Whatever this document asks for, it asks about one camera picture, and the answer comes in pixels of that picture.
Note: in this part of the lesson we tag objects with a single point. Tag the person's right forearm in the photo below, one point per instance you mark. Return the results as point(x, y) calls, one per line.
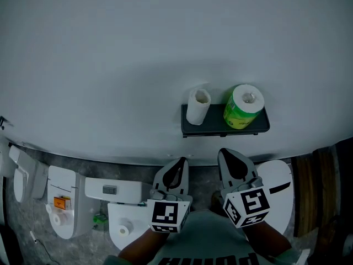
point(267, 239)

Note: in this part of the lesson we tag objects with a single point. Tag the large black wall hook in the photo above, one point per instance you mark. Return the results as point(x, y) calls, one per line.
point(3, 121)

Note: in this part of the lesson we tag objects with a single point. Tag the person's teal printed shirt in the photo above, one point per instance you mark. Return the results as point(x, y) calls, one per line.
point(212, 236)

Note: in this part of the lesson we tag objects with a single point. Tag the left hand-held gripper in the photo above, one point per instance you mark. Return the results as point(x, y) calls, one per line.
point(165, 215)

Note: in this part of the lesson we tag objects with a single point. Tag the person's dark shoe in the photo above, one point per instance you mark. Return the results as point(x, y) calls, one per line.
point(218, 203)

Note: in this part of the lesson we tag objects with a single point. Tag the green bottle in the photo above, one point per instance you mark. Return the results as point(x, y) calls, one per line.
point(99, 218)

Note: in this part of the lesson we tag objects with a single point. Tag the white tankless smart toilet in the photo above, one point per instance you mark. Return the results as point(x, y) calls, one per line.
point(63, 178)

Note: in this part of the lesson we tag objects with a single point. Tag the green toilet paper roll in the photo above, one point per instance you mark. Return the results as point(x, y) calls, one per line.
point(240, 117)

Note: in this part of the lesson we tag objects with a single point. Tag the white toilet with tank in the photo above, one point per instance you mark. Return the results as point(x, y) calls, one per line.
point(96, 189)

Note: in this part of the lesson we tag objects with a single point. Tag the person's left forearm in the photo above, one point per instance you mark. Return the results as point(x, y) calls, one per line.
point(140, 244)

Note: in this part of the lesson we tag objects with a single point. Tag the brown wooden panel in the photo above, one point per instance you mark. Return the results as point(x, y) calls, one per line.
point(311, 197)

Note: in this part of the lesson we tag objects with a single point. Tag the orange box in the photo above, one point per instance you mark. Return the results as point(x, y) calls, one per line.
point(61, 203)

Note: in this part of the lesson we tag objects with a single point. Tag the white slim toilet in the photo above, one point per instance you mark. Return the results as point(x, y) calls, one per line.
point(36, 175)

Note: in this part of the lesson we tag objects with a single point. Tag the small white cap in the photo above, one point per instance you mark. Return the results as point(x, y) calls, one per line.
point(48, 208)

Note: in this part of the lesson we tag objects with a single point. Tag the white oval lid toilet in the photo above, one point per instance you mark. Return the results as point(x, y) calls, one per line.
point(278, 208)

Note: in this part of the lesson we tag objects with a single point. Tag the dark cabinet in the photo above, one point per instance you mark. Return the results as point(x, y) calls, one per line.
point(344, 189)

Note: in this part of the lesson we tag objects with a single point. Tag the black paper holder shelf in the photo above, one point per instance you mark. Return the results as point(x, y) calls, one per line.
point(215, 123)

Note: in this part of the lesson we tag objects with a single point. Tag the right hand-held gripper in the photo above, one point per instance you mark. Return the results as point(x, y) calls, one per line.
point(248, 206)

